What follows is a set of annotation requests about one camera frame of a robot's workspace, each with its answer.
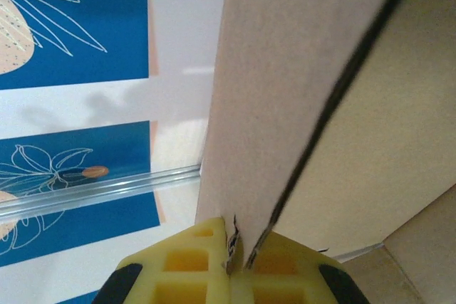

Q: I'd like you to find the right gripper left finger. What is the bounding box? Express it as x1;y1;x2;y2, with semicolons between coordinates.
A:
91;216;233;304

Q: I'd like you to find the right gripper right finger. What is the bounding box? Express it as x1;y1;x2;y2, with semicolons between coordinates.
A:
231;229;371;304

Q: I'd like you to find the brown cardboard box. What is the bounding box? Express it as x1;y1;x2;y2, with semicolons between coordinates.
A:
195;0;456;304

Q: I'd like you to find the left aluminium frame post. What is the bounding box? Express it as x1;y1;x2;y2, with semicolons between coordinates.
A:
0;164;201;221

